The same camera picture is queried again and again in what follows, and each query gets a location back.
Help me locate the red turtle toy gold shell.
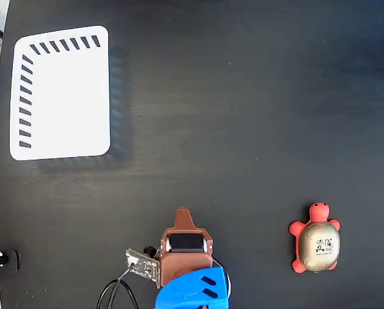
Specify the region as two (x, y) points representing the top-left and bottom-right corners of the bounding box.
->
(288, 201), (342, 274)

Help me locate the white slotted tray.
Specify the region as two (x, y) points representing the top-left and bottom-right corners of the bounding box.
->
(9, 24), (111, 162)

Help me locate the black table clamp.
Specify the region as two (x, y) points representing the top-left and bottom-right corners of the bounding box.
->
(0, 249), (21, 279)

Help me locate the black camera circuit board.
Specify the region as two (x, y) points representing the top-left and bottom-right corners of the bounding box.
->
(124, 246), (162, 289)

